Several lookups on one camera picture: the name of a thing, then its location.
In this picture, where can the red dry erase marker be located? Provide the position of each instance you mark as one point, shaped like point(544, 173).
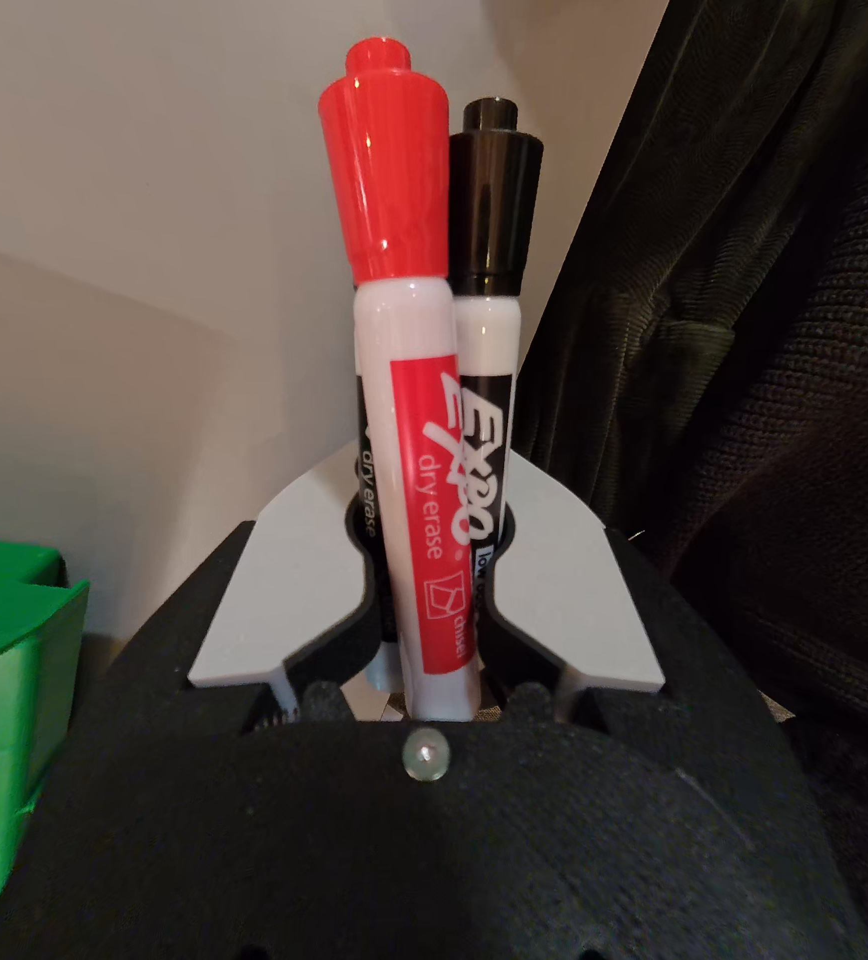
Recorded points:
point(396, 187)

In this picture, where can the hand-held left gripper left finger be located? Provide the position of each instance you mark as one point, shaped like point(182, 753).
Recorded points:
point(276, 585)

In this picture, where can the black dry erase marker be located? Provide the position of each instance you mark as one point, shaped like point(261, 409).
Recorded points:
point(494, 225)
point(370, 487)

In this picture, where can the green plastic bin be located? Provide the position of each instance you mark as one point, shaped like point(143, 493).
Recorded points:
point(6, 675)

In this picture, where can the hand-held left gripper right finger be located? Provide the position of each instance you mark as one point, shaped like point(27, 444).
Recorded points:
point(576, 600)

